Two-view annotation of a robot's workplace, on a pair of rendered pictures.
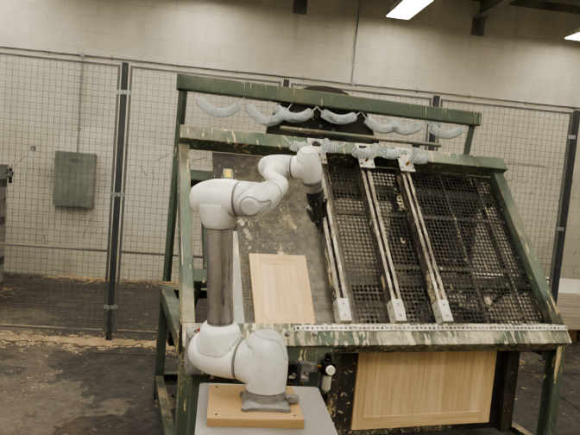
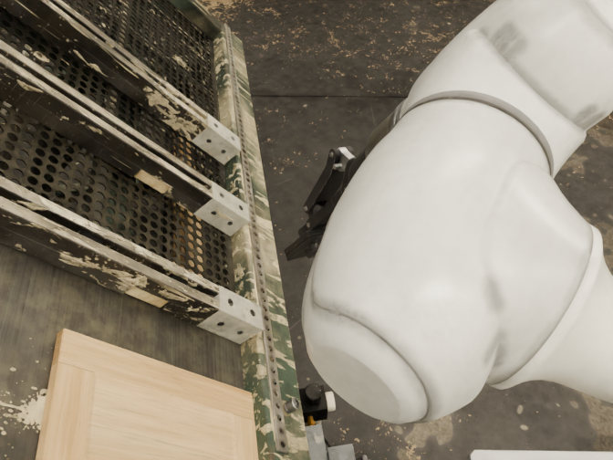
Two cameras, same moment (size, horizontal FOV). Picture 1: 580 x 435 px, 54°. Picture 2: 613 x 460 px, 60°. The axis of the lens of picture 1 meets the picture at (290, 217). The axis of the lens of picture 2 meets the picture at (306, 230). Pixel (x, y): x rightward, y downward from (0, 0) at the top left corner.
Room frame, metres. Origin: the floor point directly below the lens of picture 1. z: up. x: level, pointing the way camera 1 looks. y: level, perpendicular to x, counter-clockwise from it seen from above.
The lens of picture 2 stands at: (2.66, 0.27, 1.90)
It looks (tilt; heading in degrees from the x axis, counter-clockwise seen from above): 48 degrees down; 278
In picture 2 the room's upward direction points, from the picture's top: straight up
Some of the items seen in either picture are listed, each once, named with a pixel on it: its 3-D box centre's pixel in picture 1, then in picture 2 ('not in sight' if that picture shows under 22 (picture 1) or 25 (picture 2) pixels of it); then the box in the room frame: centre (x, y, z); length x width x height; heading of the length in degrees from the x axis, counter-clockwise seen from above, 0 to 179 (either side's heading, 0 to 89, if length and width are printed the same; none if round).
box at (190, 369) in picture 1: (199, 351); not in sight; (2.43, 0.34, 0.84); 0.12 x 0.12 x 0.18; 17
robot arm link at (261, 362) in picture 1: (264, 359); not in sight; (2.10, 0.05, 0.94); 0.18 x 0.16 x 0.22; 70
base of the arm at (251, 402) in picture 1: (269, 395); not in sight; (2.10, 0.02, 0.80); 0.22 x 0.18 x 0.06; 97
